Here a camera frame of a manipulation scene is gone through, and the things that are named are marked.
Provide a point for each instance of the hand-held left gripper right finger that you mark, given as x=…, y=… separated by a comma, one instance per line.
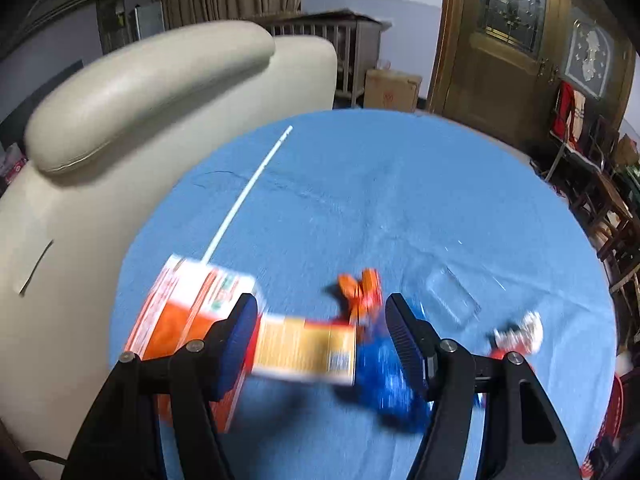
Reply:
x=401, y=342

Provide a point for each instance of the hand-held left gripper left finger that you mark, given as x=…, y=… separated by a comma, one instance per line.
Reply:
x=239, y=345

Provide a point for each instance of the blue wrapper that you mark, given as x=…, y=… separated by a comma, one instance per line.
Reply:
x=380, y=377

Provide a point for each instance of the orange yellow carton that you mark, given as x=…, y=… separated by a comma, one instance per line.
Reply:
x=300, y=347

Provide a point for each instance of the orange foil wrapper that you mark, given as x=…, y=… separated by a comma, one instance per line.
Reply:
x=367, y=290

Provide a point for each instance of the clear plastic tray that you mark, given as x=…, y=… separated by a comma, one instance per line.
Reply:
x=450, y=295

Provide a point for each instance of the orange white medicine box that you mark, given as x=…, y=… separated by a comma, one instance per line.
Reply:
x=170, y=310

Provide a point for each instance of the red plastic mesh basket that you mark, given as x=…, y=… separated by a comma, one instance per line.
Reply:
x=621, y=400

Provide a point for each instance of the red white crumpled wrapper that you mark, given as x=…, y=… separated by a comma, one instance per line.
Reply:
x=520, y=335

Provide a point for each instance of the blue tablecloth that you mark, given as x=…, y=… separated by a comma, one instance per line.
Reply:
x=375, y=200

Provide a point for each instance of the white thin straw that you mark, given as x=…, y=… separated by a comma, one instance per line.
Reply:
x=245, y=195

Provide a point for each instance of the metal chair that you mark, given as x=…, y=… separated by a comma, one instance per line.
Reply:
x=562, y=155

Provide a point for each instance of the wooden chair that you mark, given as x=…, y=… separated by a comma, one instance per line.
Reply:
x=607, y=205

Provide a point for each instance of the brown cardboard box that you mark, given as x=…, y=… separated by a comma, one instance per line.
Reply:
x=390, y=90

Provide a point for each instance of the beige leather sofa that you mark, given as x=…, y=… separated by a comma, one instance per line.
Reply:
x=125, y=100

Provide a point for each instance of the red beige cloth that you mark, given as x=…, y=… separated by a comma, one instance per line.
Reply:
x=567, y=110

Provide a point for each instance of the wooden door with glass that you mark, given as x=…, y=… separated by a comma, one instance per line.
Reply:
x=500, y=70

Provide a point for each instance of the wooden slatted crib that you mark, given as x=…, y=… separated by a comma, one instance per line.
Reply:
x=350, y=45

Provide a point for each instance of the white appliance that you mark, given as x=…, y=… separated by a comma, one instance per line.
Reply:
x=149, y=20

